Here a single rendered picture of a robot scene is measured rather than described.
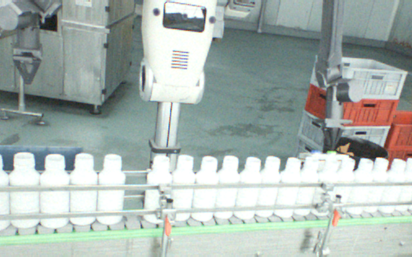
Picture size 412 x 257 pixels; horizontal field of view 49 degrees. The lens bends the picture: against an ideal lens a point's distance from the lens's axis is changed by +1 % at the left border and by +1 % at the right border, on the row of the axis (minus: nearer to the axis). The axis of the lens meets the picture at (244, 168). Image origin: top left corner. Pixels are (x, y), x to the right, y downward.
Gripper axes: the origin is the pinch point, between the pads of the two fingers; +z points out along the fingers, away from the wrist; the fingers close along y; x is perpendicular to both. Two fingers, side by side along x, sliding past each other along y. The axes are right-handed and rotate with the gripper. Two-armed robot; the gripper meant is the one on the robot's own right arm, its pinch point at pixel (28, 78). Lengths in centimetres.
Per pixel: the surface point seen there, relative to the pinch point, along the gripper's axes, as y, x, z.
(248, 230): 46, 55, 23
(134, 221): 43, 26, 21
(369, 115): -139, 228, 47
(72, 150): -14.3, 12.2, 28.0
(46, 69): -334, -8, 85
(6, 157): -13.7, -7.8, 31.1
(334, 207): 52, 75, 13
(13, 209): 43.6, -0.4, 16.9
